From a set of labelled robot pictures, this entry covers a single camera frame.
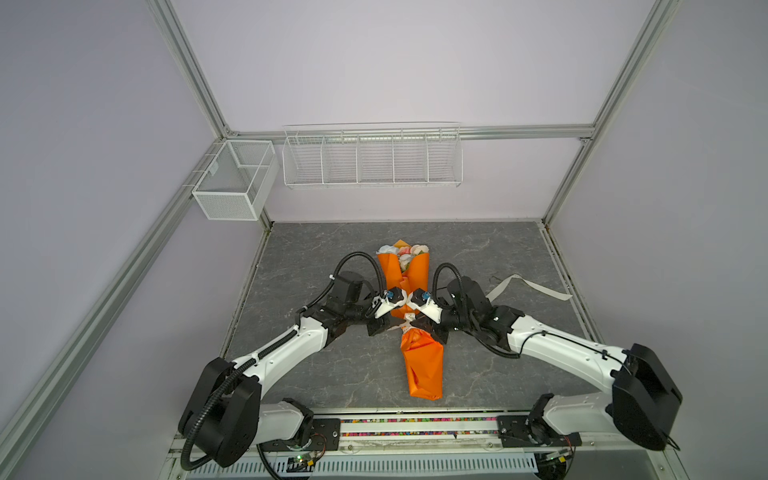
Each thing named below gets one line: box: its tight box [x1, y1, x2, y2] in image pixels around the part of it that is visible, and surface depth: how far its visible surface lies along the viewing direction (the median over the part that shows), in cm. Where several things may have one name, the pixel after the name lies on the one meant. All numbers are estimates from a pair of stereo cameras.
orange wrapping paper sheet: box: [377, 251, 444, 401], surface depth 82 cm
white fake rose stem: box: [376, 244, 398, 254], surface depth 101 cm
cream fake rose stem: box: [410, 244, 429, 256], surface depth 107 cm
